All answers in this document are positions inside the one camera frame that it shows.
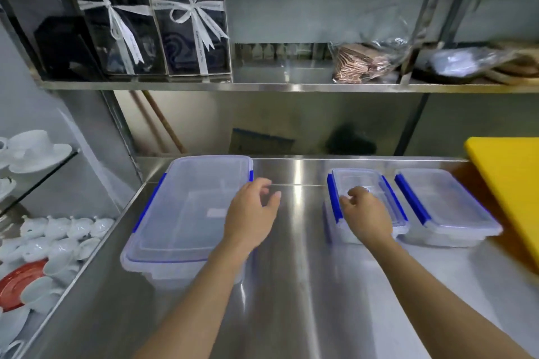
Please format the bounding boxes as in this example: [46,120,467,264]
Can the white porcelain plate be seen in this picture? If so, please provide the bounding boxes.
[0,177,17,200]

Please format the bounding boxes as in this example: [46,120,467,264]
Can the glass shelf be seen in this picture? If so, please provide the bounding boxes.
[0,148,81,214]

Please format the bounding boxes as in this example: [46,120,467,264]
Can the beige coiled hose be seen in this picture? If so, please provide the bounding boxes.
[483,41,539,87]

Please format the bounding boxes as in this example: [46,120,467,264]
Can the yellow cutting board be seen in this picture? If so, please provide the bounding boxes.
[463,137,539,276]

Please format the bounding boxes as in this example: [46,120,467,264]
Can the small clear container blue clips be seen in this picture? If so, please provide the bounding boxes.
[323,168,410,246]

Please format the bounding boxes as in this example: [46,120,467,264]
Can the pack of brown wafers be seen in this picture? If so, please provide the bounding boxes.
[332,43,393,84]

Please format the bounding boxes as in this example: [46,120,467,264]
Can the person's right forearm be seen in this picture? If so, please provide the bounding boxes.
[361,235,536,359]

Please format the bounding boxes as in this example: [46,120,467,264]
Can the red plate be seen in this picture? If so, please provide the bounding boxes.
[0,259,49,311]

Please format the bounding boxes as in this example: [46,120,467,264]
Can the black box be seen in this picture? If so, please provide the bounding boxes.
[33,15,104,80]

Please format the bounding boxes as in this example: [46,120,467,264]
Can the person's left forearm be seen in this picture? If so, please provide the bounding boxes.
[134,241,258,359]

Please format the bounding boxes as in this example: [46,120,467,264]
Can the clear plastic bag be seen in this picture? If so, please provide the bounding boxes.
[365,14,423,77]

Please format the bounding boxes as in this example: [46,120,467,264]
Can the person's right hand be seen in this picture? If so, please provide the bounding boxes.
[339,186,395,246]

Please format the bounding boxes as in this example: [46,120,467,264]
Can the pile of white porcelain teaware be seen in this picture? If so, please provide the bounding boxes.
[0,215,116,359]

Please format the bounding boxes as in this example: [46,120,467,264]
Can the person's left hand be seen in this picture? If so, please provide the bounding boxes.
[222,178,282,252]

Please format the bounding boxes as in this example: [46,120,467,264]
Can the white porcelain cup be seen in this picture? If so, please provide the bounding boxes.
[8,130,53,162]

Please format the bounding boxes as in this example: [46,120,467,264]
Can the large clear container blue clips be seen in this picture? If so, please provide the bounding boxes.
[120,155,255,290]

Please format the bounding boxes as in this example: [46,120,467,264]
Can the dark gift box white ribbon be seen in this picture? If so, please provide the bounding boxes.
[71,0,167,77]
[145,0,233,77]

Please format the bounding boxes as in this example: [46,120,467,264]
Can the stainless steel shelf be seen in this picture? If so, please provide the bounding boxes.
[0,0,539,95]

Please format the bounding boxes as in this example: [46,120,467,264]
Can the medium clear container blue clips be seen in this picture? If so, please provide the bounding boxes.
[394,168,504,248]

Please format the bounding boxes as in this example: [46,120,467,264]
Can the white item in plastic wrap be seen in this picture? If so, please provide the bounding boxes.
[427,47,503,78]

